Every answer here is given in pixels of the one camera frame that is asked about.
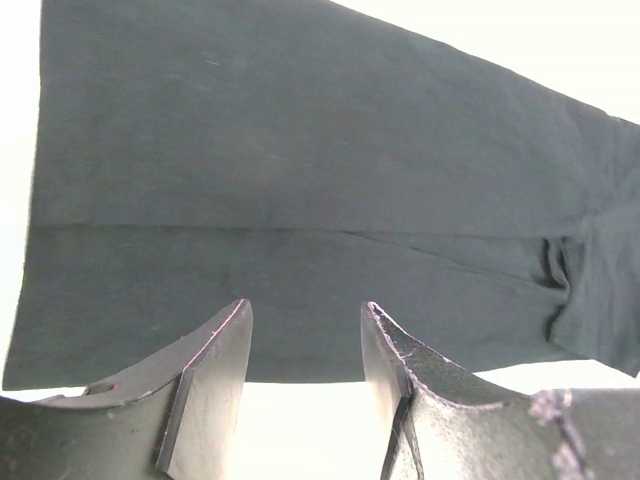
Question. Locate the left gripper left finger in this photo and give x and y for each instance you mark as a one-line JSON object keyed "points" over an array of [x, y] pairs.
{"points": [[172, 415]]}

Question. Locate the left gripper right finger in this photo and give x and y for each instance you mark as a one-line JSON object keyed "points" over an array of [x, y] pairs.
{"points": [[440, 421]]}

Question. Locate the black t shirt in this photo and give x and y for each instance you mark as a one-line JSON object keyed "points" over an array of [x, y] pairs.
{"points": [[309, 158]]}

